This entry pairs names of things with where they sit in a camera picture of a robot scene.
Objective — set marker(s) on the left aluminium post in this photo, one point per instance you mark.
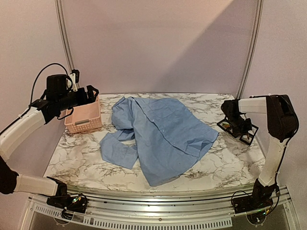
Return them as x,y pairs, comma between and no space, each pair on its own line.
64,34

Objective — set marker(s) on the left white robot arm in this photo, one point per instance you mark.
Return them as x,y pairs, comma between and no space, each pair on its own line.
61,93

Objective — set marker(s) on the black frame box right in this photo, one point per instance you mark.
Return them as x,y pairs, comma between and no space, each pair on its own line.
251,134

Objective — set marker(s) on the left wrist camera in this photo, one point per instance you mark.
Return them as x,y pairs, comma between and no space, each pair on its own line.
76,74

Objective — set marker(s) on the black frame box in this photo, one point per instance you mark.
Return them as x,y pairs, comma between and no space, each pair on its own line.
219,124
251,134

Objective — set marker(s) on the aluminium post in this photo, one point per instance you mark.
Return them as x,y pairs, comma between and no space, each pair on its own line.
251,48
64,34

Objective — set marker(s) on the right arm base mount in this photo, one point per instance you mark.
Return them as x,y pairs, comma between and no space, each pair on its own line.
242,202

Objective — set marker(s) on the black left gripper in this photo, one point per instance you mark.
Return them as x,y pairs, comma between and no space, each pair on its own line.
84,99

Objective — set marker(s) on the pink plastic basket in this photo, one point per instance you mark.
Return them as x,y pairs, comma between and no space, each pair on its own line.
83,118

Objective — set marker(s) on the aluminium front rail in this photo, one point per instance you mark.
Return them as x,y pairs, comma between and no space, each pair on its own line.
184,210

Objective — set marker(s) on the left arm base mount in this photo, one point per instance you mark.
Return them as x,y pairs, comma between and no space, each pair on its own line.
71,202

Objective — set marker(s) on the right aluminium post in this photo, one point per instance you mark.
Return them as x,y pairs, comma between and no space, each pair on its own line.
251,48

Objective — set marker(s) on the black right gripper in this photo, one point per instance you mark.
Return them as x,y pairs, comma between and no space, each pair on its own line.
242,128

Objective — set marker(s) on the blue shirt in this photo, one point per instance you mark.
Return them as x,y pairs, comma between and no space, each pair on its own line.
162,134

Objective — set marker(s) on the black frame box left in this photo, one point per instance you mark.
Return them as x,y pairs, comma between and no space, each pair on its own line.
219,124

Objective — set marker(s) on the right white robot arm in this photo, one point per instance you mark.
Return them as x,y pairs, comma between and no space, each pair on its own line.
282,125

